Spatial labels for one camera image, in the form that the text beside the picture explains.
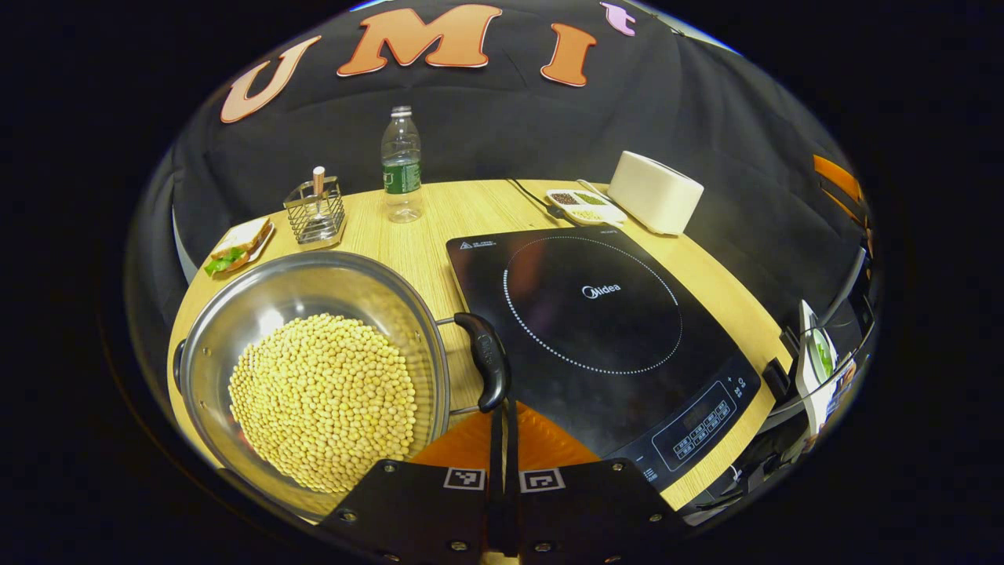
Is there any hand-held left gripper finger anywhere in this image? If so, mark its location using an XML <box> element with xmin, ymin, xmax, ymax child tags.
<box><xmin>318</xmin><ymin>400</ymin><xmax>504</xmax><ymax>565</ymax></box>
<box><xmin>504</xmin><ymin>399</ymin><xmax>691</xmax><ymax>565</ymax></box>

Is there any black induction cooktop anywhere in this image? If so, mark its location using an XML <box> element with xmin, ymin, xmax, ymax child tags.
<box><xmin>446</xmin><ymin>226</ymin><xmax>762</xmax><ymax>486</ymax></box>

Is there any pile of yellow soybeans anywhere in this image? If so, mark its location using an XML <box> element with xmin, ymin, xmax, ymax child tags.
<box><xmin>228</xmin><ymin>313</ymin><xmax>417</xmax><ymax>494</ymax></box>

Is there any stainless steel pot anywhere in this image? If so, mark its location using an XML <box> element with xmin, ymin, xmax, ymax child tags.
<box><xmin>173</xmin><ymin>251</ymin><xmax>512</xmax><ymax>523</ymax></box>

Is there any white toaster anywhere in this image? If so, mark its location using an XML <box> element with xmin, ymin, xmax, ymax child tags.
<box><xmin>608</xmin><ymin>151</ymin><xmax>704</xmax><ymax>235</ymax></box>

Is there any white and green device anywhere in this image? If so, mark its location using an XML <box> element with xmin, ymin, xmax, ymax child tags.
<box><xmin>795</xmin><ymin>300</ymin><xmax>860</xmax><ymax>436</ymax></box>

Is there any white divided spice dish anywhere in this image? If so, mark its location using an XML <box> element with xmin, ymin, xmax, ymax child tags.
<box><xmin>546</xmin><ymin>188</ymin><xmax>628</xmax><ymax>227</ymax></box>

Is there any clear plastic water bottle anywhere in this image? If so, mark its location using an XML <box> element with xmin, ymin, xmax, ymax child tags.
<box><xmin>381</xmin><ymin>106</ymin><xmax>424</xmax><ymax>224</ymax></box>

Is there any black backdrop cloth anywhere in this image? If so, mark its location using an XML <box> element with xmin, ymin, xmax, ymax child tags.
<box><xmin>125</xmin><ymin>0</ymin><xmax>871</xmax><ymax>315</ymax></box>

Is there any sandwich with lettuce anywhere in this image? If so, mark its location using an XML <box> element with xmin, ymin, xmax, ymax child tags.
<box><xmin>204</xmin><ymin>220</ymin><xmax>273</xmax><ymax>275</ymax></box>

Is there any small white plate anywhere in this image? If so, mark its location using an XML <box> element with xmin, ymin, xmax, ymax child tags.
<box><xmin>210</xmin><ymin>217</ymin><xmax>277</xmax><ymax>272</ymax></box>

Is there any black power cable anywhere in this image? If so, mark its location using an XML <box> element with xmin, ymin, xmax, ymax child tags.
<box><xmin>506</xmin><ymin>178</ymin><xmax>566</xmax><ymax>217</ymax></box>

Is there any wire mesh holder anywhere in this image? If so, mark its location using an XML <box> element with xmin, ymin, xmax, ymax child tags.
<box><xmin>283</xmin><ymin>177</ymin><xmax>347</xmax><ymax>250</ymax></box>

